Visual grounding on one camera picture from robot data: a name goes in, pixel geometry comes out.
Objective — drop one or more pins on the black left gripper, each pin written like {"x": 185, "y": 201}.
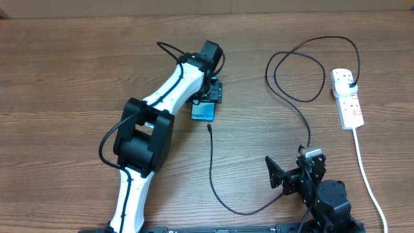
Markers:
{"x": 215, "y": 95}

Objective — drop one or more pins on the white charger plug adapter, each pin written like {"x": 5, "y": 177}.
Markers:
{"x": 341, "y": 85}

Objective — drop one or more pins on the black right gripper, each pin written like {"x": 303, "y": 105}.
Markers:
{"x": 291, "y": 178}

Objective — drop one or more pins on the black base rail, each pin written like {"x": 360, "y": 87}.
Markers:
{"x": 220, "y": 229}

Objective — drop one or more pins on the white power strip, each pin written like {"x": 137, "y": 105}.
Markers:
{"x": 349, "y": 109}

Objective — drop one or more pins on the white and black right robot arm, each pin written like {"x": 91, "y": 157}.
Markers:
{"x": 328, "y": 209}

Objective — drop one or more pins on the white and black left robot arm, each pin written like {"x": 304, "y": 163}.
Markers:
{"x": 138, "y": 145}

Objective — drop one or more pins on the Samsung Galaxy smartphone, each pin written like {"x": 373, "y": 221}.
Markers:
{"x": 203, "y": 112}

